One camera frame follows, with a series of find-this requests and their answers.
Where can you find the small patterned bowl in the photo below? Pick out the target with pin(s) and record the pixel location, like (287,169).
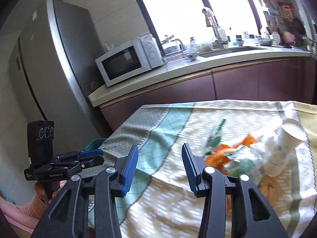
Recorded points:
(192,56)

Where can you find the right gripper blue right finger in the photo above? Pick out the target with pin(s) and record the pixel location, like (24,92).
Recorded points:
(193,168)

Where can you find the window frame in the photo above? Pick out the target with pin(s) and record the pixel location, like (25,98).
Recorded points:
(184,18)

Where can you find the orange peel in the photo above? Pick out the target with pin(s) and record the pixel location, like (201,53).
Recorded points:
(220,156)

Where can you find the blue trash bin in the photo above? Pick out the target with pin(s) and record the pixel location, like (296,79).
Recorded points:
(95,144)

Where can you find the gold foil wrapper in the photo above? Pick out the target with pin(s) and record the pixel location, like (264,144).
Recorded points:
(276,191)

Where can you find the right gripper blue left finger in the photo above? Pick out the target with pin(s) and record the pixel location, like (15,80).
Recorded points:
(125,167)

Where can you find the white microwave oven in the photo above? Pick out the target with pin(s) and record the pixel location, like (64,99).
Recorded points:
(129,59)

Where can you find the purple base cabinets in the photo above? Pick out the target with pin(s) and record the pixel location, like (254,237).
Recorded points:
(282,80)

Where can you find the patterned tablecloth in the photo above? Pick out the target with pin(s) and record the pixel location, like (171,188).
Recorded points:
(230,137)

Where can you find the grey steel refrigerator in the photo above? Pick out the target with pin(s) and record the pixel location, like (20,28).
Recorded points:
(53,71)

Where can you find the black hanging frying pan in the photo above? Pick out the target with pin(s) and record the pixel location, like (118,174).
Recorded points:
(298,26)

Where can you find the person's left hand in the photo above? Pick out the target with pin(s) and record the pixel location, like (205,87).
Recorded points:
(54,187)

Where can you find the person's left forearm pink sleeve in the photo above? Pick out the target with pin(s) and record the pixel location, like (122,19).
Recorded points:
(26,217)

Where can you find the green clear plastic wrapper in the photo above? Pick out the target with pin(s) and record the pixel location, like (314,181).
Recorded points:
(245,161)

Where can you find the white soap bottle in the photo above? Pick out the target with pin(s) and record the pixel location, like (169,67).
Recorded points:
(222,33)

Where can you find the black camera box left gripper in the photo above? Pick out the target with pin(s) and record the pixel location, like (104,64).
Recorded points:
(40,135)

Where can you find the kitchen faucet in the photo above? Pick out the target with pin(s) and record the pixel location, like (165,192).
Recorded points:
(211,22)

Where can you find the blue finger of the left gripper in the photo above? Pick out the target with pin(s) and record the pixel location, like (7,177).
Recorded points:
(89,154)

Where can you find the glass electric kettle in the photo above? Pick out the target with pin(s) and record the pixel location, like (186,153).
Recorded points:
(172,45)

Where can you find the dotted paper cup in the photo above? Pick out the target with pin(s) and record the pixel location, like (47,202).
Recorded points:
(290,135)

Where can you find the white tissue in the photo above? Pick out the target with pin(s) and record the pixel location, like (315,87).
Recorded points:
(268,148)

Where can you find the pink pot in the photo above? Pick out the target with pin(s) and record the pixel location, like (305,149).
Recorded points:
(288,38)

